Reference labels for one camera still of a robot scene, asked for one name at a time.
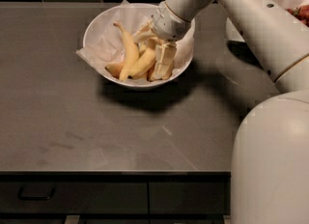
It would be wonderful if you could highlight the cream short gripper finger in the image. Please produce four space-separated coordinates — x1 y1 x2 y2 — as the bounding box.
133 22 157 43

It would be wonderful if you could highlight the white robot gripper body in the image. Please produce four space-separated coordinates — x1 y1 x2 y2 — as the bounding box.
152 2 191 42

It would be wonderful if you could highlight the cream long gripper finger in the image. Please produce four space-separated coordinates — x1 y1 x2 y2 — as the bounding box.
153 42 177 79

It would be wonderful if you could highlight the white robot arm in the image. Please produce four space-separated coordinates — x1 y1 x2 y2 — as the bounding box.
151 0 309 224

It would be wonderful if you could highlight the white paper liner in banana bowl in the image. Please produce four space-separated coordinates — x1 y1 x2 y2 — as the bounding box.
76 2 195 85

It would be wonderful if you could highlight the bottom yellow-orange banana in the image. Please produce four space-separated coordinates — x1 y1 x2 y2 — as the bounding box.
105 62 125 78

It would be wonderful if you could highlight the white banana bowl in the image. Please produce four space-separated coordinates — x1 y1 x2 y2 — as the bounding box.
77 2 195 90

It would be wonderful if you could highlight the white strawberry bowl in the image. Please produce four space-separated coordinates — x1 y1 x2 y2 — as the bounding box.
225 18 244 42

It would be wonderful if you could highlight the pile of red strawberries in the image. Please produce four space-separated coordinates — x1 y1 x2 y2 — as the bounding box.
288 5 309 27

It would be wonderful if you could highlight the right dark drawer front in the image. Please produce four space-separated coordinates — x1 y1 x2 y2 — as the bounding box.
149 182 230 214

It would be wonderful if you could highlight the dark drawer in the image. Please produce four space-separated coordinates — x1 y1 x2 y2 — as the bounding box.
0 182 148 214
149 182 230 214

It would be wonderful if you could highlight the left dark drawer front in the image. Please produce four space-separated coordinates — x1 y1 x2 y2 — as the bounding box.
0 182 148 214

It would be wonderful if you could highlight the left black drawer handle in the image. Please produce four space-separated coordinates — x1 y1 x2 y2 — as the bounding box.
17 183 56 201

